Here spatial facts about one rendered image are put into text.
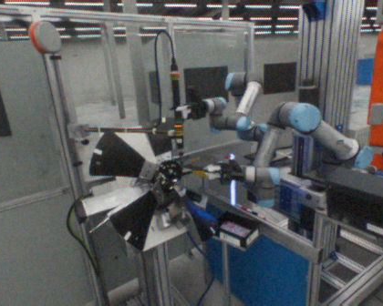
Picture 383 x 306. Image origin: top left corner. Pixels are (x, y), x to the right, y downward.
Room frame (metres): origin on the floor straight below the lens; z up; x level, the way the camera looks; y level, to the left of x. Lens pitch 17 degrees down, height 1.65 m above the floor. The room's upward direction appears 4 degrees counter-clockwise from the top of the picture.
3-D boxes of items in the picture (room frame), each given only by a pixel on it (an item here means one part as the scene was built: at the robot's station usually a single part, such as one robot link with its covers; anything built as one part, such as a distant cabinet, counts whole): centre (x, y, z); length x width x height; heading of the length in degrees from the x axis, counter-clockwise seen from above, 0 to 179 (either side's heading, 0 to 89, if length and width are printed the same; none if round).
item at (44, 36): (1.48, 0.72, 1.88); 0.16 x 0.07 x 0.16; 159
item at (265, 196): (1.12, -0.34, 1.08); 0.11 x 0.08 x 0.11; 15
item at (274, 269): (1.34, -0.31, 0.45); 0.82 x 0.02 x 0.66; 34
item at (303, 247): (1.34, -0.31, 0.82); 0.90 x 0.04 x 0.08; 34
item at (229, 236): (1.19, -0.21, 0.85); 0.22 x 0.17 x 0.07; 48
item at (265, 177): (1.10, -0.35, 1.17); 0.11 x 0.08 x 0.09; 71
